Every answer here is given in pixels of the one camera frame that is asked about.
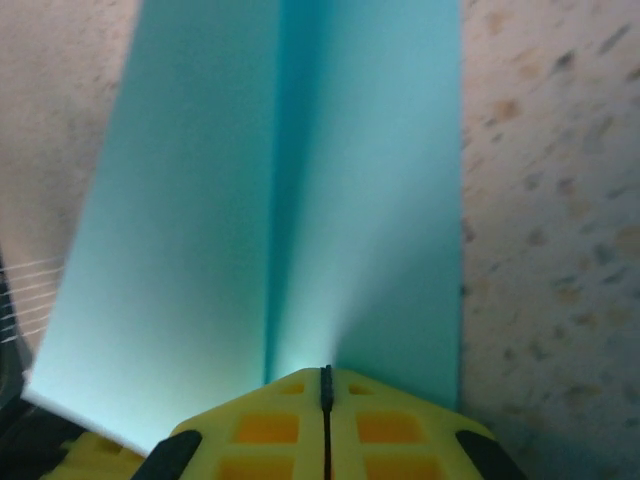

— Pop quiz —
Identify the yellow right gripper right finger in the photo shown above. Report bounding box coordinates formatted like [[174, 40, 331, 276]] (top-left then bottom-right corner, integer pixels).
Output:
[[323, 366, 529, 480]]

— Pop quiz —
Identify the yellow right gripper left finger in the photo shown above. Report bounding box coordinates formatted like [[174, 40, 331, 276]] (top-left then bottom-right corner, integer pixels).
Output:
[[142, 366, 329, 480]]

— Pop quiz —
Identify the light blue cloth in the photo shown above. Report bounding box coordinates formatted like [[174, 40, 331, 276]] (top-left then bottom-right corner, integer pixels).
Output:
[[22, 0, 464, 456]]

